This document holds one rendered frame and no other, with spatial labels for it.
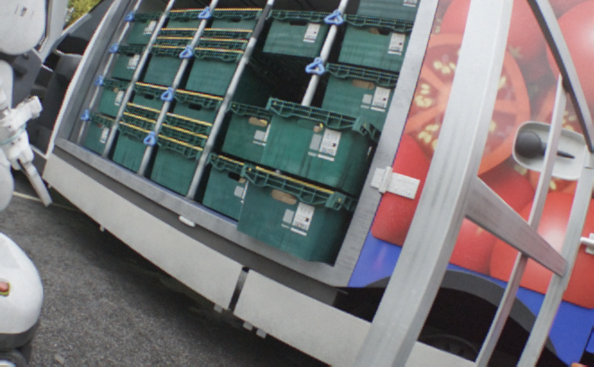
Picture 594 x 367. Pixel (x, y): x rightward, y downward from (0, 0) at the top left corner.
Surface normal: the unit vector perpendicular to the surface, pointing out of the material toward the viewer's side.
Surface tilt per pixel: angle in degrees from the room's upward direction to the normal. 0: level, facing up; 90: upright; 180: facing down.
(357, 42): 91
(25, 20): 89
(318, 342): 90
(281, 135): 99
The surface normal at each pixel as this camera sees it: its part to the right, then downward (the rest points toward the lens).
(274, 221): -0.54, -0.09
